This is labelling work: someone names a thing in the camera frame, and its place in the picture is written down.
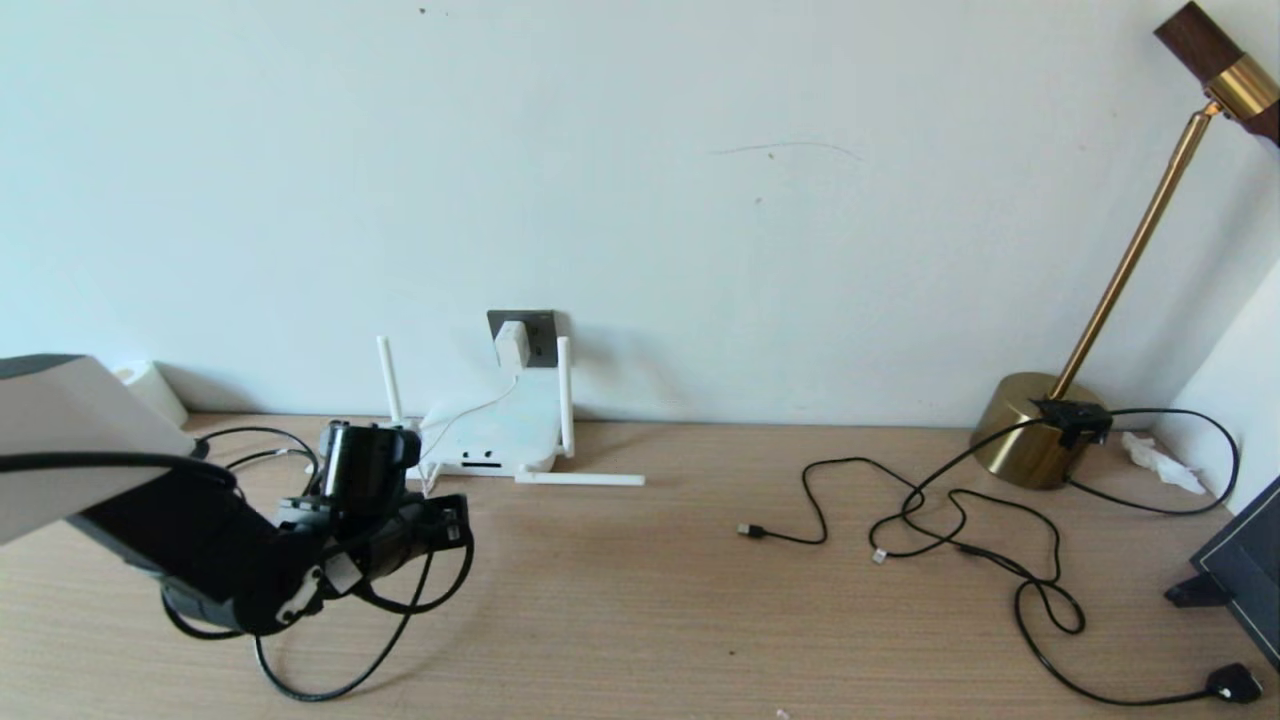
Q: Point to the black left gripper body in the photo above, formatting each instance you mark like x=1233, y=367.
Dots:
x=450, y=520

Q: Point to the white power adapter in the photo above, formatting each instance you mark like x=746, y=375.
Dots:
x=513, y=345

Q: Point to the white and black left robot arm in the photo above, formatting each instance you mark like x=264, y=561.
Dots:
x=150, y=500

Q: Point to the white router with antennas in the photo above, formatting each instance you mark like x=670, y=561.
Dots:
x=500, y=430

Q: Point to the white toilet paper roll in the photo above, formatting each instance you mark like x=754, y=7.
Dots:
x=150, y=385

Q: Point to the brass desk lamp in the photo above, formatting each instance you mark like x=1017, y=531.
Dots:
x=1020, y=430

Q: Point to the black clip on lamp base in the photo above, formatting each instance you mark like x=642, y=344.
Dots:
x=1070, y=418

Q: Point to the crumpled white tissue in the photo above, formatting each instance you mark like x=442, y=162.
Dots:
x=1160, y=462

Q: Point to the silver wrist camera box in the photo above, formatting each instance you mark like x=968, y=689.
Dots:
x=400, y=429

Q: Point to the grey wall socket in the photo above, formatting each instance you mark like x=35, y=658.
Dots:
x=545, y=335

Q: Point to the black standing frame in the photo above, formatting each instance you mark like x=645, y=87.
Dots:
x=1245, y=570

